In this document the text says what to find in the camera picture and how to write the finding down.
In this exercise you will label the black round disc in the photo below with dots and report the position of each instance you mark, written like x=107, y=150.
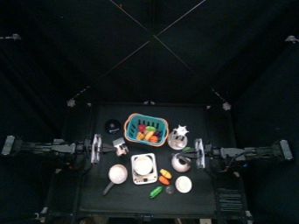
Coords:
x=113, y=127

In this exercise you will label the white printed label sticker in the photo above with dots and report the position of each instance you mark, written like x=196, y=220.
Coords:
x=229, y=199

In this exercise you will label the small green toy piece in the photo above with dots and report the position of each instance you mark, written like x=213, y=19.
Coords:
x=188, y=148

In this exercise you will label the toy frying pan white inside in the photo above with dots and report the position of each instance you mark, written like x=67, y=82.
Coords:
x=118, y=174

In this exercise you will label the green toy vegetable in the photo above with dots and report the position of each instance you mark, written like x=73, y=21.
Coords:
x=152, y=128

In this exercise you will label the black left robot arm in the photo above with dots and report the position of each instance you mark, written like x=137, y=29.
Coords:
x=43, y=147

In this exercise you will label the orange-yellow toy corn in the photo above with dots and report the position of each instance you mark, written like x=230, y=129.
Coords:
x=150, y=135

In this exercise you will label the red toy fruit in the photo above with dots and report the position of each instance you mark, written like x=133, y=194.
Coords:
x=142, y=127

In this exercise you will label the yellow toy fruit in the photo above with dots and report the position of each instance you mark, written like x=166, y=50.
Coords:
x=141, y=136

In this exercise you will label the white round plate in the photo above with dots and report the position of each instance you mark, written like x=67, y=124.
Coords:
x=184, y=184

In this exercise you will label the silver toy spatula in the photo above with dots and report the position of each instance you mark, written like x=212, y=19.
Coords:
x=121, y=145

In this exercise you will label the white star-shaped toy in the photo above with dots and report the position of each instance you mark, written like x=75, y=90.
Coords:
x=182, y=129

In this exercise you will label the purple toy eggplant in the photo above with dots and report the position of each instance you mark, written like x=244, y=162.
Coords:
x=157, y=133

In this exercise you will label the silver round toy pot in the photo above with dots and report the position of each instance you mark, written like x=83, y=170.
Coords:
x=178, y=140

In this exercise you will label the teal basket with orange rim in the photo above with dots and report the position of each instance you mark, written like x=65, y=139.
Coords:
x=133, y=125

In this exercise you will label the dark round toy lid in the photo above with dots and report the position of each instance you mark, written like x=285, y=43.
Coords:
x=170, y=190

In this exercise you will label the metal frame corner bracket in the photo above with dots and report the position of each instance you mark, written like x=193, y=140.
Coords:
x=149, y=102
x=71, y=102
x=226, y=106

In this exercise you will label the orange toy carrot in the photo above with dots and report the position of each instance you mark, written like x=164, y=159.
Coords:
x=164, y=180

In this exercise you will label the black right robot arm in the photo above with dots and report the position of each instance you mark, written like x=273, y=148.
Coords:
x=249, y=152

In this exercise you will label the orange toy fruit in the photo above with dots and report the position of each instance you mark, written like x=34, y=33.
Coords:
x=154, y=139

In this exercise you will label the green toy pepper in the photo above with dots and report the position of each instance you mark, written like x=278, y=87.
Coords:
x=157, y=192

